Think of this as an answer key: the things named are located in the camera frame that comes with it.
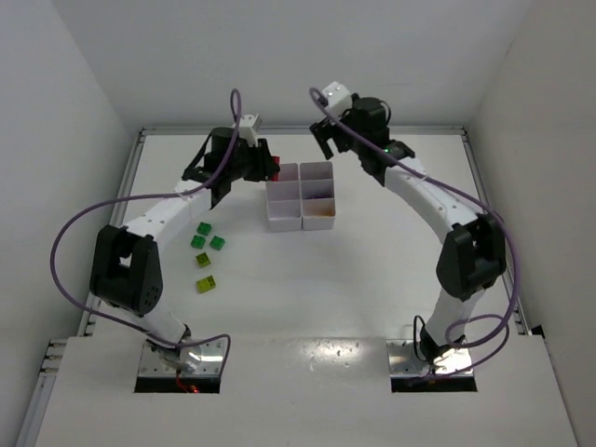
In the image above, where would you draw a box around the small green lego brick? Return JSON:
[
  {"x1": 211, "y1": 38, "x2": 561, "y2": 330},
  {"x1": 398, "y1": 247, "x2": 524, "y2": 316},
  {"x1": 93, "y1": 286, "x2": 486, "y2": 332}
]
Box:
[{"x1": 196, "y1": 222, "x2": 212, "y2": 237}]

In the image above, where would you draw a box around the purple lego brick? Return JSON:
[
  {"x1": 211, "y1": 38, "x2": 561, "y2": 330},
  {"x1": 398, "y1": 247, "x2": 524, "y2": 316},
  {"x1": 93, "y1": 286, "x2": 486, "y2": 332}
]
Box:
[{"x1": 304, "y1": 192, "x2": 333, "y2": 200}]

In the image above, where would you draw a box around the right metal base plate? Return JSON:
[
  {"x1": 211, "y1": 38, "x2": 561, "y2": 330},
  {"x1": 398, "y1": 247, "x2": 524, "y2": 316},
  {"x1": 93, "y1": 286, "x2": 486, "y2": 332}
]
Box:
[{"x1": 386, "y1": 338, "x2": 475, "y2": 378}]

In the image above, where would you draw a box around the yellow-green lego brick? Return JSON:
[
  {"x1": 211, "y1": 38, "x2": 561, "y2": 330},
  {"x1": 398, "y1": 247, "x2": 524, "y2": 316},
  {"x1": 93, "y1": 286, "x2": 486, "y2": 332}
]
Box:
[{"x1": 196, "y1": 252, "x2": 210, "y2": 268}]

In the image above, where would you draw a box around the orange lego brick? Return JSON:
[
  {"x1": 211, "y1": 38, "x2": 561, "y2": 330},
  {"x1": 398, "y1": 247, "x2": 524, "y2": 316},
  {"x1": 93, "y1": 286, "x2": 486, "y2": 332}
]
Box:
[{"x1": 305, "y1": 208, "x2": 335, "y2": 218}]

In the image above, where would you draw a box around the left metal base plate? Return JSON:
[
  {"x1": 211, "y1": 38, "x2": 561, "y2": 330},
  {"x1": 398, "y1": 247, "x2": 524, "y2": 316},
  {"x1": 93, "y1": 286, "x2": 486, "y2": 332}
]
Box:
[{"x1": 138, "y1": 340, "x2": 227, "y2": 379}]

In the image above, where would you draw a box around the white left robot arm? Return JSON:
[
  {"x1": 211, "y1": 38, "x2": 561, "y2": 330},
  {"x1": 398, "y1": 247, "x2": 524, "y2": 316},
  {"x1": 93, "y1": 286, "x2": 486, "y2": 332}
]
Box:
[{"x1": 89, "y1": 127, "x2": 279, "y2": 349}]

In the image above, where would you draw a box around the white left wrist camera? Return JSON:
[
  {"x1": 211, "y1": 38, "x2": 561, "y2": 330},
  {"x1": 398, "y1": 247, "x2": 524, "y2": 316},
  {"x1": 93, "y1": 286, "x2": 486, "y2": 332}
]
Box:
[{"x1": 238, "y1": 114, "x2": 262, "y2": 147}]

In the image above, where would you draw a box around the red lego brick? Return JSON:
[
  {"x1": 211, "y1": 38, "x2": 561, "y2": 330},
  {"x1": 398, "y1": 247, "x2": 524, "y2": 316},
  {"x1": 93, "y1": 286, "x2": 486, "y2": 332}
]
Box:
[{"x1": 270, "y1": 156, "x2": 280, "y2": 182}]

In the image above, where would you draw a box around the white divided storage box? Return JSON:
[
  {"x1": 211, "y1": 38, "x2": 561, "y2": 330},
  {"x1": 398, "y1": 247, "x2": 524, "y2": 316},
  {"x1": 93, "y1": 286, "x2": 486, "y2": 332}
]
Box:
[{"x1": 265, "y1": 161, "x2": 336, "y2": 232}]

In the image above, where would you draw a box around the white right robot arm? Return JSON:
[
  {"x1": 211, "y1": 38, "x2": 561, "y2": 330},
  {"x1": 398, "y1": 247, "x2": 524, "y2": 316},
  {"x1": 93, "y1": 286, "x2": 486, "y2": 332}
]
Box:
[{"x1": 310, "y1": 92, "x2": 506, "y2": 363}]

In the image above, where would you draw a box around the metal base plate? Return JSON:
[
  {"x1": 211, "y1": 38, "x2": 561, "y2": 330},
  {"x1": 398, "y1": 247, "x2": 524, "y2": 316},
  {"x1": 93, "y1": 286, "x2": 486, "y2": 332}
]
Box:
[
  {"x1": 386, "y1": 338, "x2": 475, "y2": 378},
  {"x1": 138, "y1": 340, "x2": 227, "y2": 379}
]

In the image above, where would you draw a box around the green and yellow lego stack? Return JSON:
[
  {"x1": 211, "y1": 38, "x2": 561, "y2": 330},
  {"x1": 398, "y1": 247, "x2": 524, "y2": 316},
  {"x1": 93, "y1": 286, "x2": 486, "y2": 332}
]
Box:
[{"x1": 196, "y1": 276, "x2": 216, "y2": 294}]

